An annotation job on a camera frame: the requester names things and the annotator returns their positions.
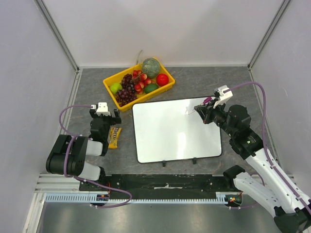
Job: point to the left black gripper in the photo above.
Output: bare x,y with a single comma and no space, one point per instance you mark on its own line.
114,120

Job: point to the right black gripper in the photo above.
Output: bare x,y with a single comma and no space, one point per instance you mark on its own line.
208,111

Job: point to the white marker with pink cap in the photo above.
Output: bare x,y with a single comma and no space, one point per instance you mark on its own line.
205,101

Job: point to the white whiteboard black frame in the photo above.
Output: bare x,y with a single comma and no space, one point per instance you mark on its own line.
170,130

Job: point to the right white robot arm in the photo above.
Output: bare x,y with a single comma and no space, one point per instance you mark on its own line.
285,202

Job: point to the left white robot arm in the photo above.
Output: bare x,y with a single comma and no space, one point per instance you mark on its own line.
68,155

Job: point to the yellow candy packet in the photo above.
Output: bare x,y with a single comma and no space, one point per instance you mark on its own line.
113,137

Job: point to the dark purple grape bunch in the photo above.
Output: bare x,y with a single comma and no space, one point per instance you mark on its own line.
127,93

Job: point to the green lime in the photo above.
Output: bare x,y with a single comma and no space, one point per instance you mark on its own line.
115,87

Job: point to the green avocado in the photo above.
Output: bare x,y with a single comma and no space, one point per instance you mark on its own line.
150,88

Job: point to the red peach slices cluster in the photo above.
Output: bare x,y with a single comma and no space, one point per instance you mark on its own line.
140,80

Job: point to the red apple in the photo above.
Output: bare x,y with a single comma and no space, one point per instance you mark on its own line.
162,79

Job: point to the green netted melon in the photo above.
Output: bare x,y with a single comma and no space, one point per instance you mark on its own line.
151,67

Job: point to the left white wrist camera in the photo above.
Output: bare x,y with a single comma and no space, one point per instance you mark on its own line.
101,109

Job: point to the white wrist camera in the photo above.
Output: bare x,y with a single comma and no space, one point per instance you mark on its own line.
222,95
101,109

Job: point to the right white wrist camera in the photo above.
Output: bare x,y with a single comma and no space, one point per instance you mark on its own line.
222,95

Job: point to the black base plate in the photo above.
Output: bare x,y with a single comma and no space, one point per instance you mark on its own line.
169,186

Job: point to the left aluminium frame post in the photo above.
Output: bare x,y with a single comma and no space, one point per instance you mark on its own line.
57,34

